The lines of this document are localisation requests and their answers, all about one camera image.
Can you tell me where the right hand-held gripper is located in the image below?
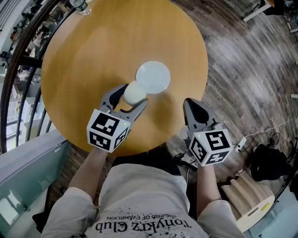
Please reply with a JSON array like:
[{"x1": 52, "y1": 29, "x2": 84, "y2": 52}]
[{"x1": 183, "y1": 98, "x2": 234, "y2": 167}]

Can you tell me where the white printed t-shirt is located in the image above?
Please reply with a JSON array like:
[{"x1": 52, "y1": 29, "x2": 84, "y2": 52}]
[{"x1": 41, "y1": 162, "x2": 243, "y2": 238}]

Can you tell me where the black bag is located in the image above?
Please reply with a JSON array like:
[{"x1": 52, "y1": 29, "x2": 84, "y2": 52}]
[{"x1": 249, "y1": 143, "x2": 291, "y2": 182}]

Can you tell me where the white round item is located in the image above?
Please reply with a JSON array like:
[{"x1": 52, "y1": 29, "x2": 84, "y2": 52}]
[{"x1": 123, "y1": 81, "x2": 148, "y2": 106}]

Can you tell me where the white power strip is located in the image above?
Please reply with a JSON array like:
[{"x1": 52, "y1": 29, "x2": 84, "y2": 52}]
[{"x1": 234, "y1": 136, "x2": 248, "y2": 153}]

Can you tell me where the white round plate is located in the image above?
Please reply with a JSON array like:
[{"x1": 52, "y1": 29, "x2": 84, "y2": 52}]
[{"x1": 135, "y1": 60, "x2": 171, "y2": 94}]

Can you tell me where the white desk leg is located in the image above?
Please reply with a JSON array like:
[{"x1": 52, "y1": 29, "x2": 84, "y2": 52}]
[{"x1": 243, "y1": 0, "x2": 269, "y2": 23}]

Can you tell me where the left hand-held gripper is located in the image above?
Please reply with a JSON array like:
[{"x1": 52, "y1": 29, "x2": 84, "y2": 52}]
[{"x1": 87, "y1": 83, "x2": 149, "y2": 153}]

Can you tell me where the wooden step stool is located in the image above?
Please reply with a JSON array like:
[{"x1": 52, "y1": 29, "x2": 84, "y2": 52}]
[{"x1": 220, "y1": 171, "x2": 276, "y2": 233}]

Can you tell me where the person's right forearm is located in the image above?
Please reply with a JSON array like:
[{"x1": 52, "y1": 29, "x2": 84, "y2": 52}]
[{"x1": 196, "y1": 162, "x2": 222, "y2": 217}]

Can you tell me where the black table base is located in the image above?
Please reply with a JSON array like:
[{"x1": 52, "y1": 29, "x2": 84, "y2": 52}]
[{"x1": 160, "y1": 141, "x2": 198, "y2": 177}]

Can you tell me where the white power cable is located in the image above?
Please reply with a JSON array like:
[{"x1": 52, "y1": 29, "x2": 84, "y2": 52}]
[{"x1": 244, "y1": 93, "x2": 298, "y2": 142}]

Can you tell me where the glass balustrade panel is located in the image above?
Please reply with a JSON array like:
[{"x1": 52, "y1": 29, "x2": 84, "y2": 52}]
[{"x1": 0, "y1": 129, "x2": 72, "y2": 238}]

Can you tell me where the round wooden table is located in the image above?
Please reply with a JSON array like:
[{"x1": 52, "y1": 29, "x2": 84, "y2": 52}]
[{"x1": 40, "y1": 0, "x2": 209, "y2": 159}]

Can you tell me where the clear plastic water bottle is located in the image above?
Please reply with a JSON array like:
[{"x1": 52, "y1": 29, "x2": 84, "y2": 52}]
[{"x1": 69, "y1": 0, "x2": 92, "y2": 17}]

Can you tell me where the black curved railing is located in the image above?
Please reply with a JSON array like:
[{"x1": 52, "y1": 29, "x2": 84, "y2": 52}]
[{"x1": 0, "y1": 0, "x2": 70, "y2": 154}]

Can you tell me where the person's left forearm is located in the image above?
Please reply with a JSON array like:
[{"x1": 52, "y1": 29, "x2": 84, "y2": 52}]
[{"x1": 68, "y1": 145, "x2": 110, "y2": 208}]

